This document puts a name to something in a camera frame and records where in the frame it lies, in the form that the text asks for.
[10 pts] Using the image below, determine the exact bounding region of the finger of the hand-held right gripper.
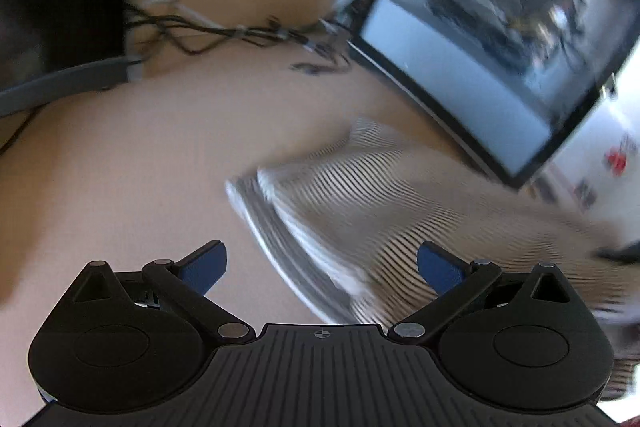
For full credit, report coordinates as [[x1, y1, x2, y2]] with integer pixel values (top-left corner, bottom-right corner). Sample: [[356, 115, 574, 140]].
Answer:
[[592, 243, 640, 264]]

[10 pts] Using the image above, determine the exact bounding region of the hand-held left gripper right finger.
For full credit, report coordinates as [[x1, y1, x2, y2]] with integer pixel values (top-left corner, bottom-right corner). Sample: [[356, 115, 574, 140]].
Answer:
[[389, 241, 576, 344]]

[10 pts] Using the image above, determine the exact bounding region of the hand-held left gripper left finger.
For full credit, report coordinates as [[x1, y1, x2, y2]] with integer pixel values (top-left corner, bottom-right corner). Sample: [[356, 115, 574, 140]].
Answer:
[[70, 240, 256, 343]]

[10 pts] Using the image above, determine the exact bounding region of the beige striped garment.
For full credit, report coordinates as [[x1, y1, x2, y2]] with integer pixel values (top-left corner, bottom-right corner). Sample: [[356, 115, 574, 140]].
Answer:
[[225, 117, 640, 408]]

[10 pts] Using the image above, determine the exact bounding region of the white box with red stripe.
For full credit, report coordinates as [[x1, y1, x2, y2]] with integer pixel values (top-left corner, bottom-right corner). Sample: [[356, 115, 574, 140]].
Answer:
[[542, 72, 640, 238]]

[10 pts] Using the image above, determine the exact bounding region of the black-framed monitor screen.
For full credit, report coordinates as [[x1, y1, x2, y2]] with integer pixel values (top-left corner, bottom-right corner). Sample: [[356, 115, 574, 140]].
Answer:
[[346, 0, 640, 190]]

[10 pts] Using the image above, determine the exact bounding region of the black cable tangle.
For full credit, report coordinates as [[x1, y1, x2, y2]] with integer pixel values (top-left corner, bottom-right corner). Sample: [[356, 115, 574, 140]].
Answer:
[[122, 0, 353, 76]]

